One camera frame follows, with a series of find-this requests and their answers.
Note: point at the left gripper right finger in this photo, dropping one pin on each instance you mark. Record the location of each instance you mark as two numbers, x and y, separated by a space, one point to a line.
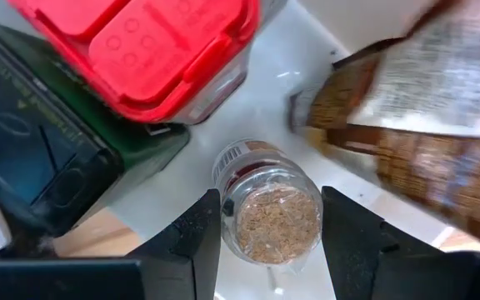
369 271

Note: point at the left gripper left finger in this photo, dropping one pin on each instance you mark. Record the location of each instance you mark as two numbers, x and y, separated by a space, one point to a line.
173 271

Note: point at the small brown spice jar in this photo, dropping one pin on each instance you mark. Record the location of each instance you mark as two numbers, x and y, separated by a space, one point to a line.
277 225

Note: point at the red orange snack bag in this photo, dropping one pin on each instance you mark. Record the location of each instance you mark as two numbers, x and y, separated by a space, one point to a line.
431 166

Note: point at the green black pepper tin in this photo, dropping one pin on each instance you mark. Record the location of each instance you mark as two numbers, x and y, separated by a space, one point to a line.
23 137

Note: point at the smoked paprika tin red lid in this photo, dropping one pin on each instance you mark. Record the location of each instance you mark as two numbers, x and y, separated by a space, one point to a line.
152 50

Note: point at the clear bin of bottles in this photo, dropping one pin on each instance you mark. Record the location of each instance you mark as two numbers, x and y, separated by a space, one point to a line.
265 104

